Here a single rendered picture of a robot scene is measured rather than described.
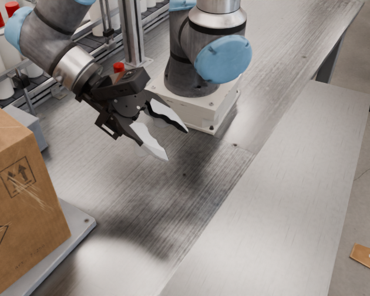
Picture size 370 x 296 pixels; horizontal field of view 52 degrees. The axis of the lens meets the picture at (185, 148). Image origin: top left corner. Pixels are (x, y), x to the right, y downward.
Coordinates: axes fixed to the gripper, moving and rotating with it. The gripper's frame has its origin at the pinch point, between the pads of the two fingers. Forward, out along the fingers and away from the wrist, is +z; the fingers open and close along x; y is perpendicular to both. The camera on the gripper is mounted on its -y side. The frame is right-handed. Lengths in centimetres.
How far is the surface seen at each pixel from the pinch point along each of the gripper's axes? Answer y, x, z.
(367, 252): 58, -61, 103
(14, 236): 10.9, 27.1, -11.2
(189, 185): 14.7, -3.8, 10.1
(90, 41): 40, -40, -37
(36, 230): 12.5, 24.0, -9.3
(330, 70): 37, -114, 44
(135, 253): 14.6, 16.2, 7.7
